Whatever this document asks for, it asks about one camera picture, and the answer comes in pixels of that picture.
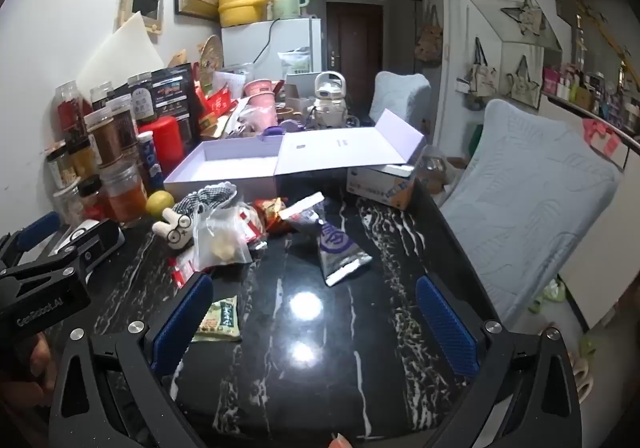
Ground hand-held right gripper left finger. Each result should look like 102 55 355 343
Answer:
47 273 216 448

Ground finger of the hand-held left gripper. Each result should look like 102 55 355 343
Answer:
0 212 62 274
0 219 126 294

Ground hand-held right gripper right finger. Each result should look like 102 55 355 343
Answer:
415 275 586 448

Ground green snack packet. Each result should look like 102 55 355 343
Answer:
192 296 241 343

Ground clear plastic bag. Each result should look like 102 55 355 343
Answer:
192 203 253 271

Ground grey checkered cloth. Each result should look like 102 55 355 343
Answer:
174 182 238 219

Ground red gold snack packet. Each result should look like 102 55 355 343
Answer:
252 197 291 235

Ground grey purple snack pouch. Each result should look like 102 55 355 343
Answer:
280 193 373 286

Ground lilac gift box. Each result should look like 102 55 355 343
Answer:
164 109 427 203

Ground person's left hand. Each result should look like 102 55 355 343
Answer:
0 333 57 394

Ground red white snack packet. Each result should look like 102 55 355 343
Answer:
170 248 201 289

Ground yellow green lime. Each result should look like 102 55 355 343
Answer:
146 190 176 218

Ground blue patterned tube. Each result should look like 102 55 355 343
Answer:
137 130 163 189

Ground green slippers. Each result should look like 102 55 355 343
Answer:
530 278 568 314

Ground group of clear spice jars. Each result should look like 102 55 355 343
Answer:
45 72 157 229

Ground red canister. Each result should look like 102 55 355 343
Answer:
139 115 186 179

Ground beige slippers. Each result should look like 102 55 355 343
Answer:
570 343 596 404

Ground chair with pale blue cover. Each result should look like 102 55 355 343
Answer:
440 99 623 324
369 71 432 129

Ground white orange cardboard box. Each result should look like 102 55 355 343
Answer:
346 164 417 211

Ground black printed pouch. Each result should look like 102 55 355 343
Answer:
150 62 197 139

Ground white cabinet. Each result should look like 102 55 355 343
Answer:
542 93 640 329

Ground red snack bag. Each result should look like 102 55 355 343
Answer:
197 80 238 121

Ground white cutting board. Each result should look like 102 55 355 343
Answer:
75 12 166 89

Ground white paper sheet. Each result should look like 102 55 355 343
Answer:
215 70 248 94

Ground pink tumbler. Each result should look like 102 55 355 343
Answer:
247 95 278 129

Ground woven straw mat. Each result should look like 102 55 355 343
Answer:
197 34 224 74

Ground pink paper cup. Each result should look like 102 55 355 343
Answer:
243 78 278 99

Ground pink cloth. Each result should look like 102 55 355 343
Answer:
582 118 621 154

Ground canvas tote bag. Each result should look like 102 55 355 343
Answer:
505 55 543 109
457 37 498 101

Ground white box of bottles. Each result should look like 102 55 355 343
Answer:
285 73 321 101

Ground white teapot kettle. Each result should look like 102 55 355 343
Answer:
312 70 351 129

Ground green white pouch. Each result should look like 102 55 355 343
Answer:
277 48 312 76

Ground yellow pot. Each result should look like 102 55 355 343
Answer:
216 0 278 27

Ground row of cosmetics bottles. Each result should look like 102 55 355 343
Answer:
542 63 640 129

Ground white fridge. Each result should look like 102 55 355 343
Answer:
221 18 322 79

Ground brown hanging bag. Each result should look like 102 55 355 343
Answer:
415 3 445 64

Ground dark brown door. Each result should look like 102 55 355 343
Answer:
326 2 385 101

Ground star shaped bag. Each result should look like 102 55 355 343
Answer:
500 0 548 36

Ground wall intercom panel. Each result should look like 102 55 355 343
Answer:
117 0 165 36

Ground black power cable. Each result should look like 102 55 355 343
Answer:
252 18 281 66

